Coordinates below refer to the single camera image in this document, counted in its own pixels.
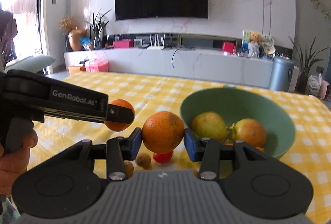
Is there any orange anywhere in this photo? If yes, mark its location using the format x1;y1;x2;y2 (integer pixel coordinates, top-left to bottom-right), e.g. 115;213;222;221
104;99;135;132
142;111;185;154

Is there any brown longan fruit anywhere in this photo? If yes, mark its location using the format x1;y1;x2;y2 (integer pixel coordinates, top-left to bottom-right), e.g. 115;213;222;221
135;153;151;170
124;161;135;178

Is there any person's left hand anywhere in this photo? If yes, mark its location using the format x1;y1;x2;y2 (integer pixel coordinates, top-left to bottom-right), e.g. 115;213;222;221
0;130;38;195

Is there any yellow-green pear left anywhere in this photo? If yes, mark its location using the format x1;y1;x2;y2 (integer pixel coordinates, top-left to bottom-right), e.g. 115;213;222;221
190;111;228;143

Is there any green cushioned chair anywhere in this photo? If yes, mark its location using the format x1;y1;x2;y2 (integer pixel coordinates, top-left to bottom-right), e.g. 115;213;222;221
4;54;55;73

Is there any red cherry tomato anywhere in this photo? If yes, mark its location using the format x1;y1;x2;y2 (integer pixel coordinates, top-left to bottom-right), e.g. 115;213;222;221
153;151;173;164

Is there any pink storage box on floor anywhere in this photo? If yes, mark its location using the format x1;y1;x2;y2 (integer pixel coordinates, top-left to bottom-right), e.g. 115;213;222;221
84;58;109;73

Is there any green fruit bowl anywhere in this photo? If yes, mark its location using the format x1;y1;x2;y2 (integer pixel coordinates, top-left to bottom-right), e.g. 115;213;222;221
180;87;296;159

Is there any small orange cardboard box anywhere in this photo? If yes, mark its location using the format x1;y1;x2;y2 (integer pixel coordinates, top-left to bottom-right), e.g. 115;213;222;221
68;65;86;76

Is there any pink box on console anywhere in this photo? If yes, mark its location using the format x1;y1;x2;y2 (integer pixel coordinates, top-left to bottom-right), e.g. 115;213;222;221
113;39;133;49

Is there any orange-brown vase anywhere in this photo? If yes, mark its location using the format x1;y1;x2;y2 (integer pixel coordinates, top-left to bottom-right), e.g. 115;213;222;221
68;29;87;52

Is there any white wifi router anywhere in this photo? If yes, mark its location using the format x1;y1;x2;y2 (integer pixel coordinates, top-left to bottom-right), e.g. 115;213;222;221
147;34;165;50

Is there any white marble TV console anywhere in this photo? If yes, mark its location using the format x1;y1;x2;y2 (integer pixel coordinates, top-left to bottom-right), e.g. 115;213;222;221
64;48;273;88

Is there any dried flower bunch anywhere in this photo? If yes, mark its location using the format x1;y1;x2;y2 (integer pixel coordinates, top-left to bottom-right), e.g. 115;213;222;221
59;16;77;34

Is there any green plant in vase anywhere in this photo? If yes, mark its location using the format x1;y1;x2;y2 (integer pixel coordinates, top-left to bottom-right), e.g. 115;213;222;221
89;9;111;50

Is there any yellow checkered tablecloth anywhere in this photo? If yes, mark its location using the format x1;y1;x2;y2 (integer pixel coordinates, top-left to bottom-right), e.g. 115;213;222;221
29;72;330;223

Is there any red box on console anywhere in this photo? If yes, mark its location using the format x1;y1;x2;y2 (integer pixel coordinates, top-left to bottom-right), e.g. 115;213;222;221
222;41;236;54

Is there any grey pedal trash bin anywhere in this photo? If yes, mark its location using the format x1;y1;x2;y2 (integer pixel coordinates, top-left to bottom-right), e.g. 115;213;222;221
268;56;295;92

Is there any teddy bear toy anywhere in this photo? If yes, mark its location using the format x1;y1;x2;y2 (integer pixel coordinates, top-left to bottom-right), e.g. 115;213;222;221
248;32;264;58

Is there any white plastic bag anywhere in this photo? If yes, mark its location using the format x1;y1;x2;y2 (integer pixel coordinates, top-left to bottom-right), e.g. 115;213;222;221
305;75;321;96

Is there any pink small heater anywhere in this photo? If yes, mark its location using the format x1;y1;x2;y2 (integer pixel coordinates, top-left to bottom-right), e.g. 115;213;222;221
318;80;330;100

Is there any potted plant by bin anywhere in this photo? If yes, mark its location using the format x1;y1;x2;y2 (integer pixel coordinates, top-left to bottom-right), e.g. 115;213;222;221
289;37;330;94

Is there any black hanging cable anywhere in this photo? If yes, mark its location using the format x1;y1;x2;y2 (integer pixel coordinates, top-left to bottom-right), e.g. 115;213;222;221
171;47;180;69

